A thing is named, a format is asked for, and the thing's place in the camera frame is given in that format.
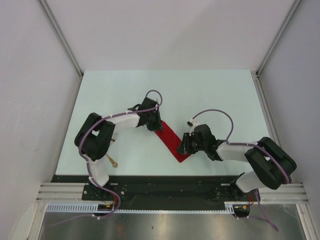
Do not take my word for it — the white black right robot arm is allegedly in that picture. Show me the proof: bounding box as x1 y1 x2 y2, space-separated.
177 124 297 201

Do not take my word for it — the aluminium frame post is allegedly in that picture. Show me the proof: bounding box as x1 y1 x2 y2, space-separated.
36 0 84 79
256 0 303 76

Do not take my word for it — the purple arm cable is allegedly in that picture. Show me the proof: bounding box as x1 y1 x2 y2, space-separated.
190 108 291 232
77 89 163 221

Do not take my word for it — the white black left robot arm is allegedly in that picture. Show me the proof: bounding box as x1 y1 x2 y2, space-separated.
74 97 164 200

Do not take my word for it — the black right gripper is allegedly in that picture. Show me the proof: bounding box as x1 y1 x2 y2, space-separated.
176 132 207 155

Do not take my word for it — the white slotted cable duct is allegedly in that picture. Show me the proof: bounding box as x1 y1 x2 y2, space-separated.
46 202 234 215

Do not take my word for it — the left aluminium frame post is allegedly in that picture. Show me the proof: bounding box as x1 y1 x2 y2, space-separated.
36 0 84 79

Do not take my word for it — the aluminium front rail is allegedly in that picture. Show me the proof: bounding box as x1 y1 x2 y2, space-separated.
36 183 309 204

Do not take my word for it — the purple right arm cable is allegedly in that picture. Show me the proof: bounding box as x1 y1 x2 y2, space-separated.
190 108 291 232

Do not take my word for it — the aluminium rail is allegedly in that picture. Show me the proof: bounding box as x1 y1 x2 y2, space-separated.
36 183 309 204
250 71 290 177

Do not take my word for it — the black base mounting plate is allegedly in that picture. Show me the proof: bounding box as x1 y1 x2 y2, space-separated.
51 175 262 212

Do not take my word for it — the aluminium right side rail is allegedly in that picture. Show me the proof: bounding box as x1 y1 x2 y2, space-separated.
250 71 290 177

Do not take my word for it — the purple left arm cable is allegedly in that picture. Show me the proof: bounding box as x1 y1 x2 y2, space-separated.
77 89 163 221

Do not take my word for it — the red satin napkin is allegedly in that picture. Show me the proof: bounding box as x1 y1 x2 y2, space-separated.
155 120 191 163

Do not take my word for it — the right aluminium frame post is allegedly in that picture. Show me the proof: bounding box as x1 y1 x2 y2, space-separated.
256 0 303 76

